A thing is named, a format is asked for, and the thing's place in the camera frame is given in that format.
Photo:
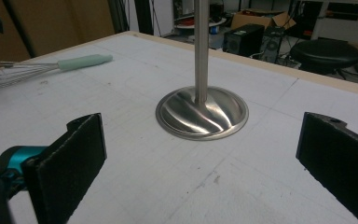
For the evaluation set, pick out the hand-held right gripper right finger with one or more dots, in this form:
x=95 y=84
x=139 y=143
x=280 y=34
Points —
x=338 y=158

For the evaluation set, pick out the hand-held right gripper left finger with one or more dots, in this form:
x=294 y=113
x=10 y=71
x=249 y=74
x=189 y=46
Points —
x=65 y=168

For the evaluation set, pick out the black round stool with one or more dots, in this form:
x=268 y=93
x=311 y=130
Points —
x=324 y=53

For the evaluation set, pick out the grey computer tower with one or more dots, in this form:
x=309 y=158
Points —
x=272 y=43

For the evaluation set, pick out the metal stand with round base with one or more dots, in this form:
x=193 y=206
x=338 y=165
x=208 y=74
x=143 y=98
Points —
x=201 y=112

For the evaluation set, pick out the brown wooden panel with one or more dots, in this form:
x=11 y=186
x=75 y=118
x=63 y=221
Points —
x=59 y=21

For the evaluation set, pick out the black computer tower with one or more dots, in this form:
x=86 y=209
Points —
x=244 y=39

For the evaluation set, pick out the open cardboard box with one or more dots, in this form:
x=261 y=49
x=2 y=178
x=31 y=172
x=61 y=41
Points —
x=254 y=19

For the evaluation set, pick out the white round table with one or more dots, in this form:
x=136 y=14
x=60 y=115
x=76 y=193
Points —
x=185 y=25

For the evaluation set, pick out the black upright post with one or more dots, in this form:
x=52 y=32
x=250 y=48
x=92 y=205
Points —
x=143 y=15

